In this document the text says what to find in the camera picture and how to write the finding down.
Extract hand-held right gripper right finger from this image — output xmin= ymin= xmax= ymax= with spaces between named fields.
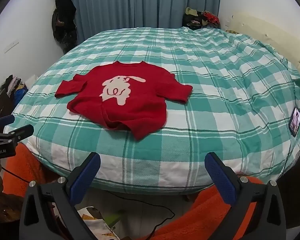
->
xmin=204 ymin=152 xmax=289 ymax=240

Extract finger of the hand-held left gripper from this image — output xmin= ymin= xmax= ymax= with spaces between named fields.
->
xmin=0 ymin=124 xmax=35 ymax=144
xmin=0 ymin=114 xmax=16 ymax=128

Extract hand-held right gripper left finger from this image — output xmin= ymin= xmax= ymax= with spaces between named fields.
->
xmin=19 ymin=152 xmax=101 ymax=240

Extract red sweater with rabbit print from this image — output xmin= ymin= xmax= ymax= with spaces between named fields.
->
xmin=55 ymin=61 xmax=193 ymax=141

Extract heap of mixed clothes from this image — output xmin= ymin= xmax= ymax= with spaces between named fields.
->
xmin=0 ymin=74 xmax=29 ymax=120

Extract hanging dark clothes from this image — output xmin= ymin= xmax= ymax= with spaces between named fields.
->
xmin=51 ymin=0 xmax=78 ymax=54

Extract orange fleece garment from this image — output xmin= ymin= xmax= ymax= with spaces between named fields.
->
xmin=1 ymin=142 xmax=265 ymax=240

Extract colourful printed paper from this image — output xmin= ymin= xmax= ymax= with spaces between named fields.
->
xmin=76 ymin=205 xmax=124 ymax=240

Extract green white plaid blanket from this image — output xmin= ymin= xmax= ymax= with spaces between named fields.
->
xmin=2 ymin=26 xmax=300 ymax=193

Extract black smartphone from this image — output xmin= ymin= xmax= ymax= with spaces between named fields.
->
xmin=288 ymin=107 xmax=300 ymax=138

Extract beige padded headboard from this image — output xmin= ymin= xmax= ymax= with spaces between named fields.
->
xmin=224 ymin=11 xmax=300 ymax=72

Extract small red black object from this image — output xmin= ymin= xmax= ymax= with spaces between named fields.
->
xmin=182 ymin=7 xmax=221 ymax=30

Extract blue curtain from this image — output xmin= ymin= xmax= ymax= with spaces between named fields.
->
xmin=65 ymin=0 xmax=222 ymax=47

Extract thin black cable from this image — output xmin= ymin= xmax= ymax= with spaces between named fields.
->
xmin=0 ymin=166 xmax=177 ymax=240

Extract white wall strip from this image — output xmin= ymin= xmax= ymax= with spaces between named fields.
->
xmin=4 ymin=41 xmax=23 ymax=54

